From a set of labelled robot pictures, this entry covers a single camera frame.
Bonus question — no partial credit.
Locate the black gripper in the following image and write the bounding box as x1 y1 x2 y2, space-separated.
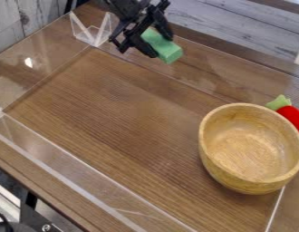
106 0 174 58

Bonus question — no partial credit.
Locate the green rectangular block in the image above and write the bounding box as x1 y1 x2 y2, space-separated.
142 28 184 64

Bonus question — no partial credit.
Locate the light wooden bowl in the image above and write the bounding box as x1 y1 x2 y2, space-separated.
199 102 299 195

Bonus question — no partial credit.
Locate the red plush strawberry toy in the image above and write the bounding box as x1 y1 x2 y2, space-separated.
267 94 299 130

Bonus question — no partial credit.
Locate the clear acrylic tray enclosure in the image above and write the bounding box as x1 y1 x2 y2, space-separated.
0 19 299 232

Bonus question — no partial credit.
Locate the black table leg bracket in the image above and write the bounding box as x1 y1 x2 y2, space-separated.
20 190 63 232

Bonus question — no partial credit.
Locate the black cable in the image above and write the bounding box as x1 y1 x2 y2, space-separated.
0 210 16 232

